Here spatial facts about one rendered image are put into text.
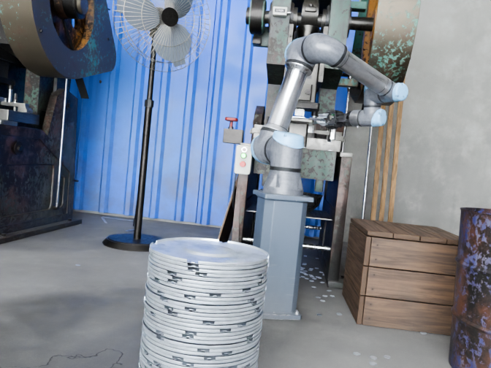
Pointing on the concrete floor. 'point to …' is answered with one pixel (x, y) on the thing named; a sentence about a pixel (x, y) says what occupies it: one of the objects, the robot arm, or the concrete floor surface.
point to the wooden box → (400, 275)
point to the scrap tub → (472, 292)
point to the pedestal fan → (154, 19)
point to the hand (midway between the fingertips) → (318, 120)
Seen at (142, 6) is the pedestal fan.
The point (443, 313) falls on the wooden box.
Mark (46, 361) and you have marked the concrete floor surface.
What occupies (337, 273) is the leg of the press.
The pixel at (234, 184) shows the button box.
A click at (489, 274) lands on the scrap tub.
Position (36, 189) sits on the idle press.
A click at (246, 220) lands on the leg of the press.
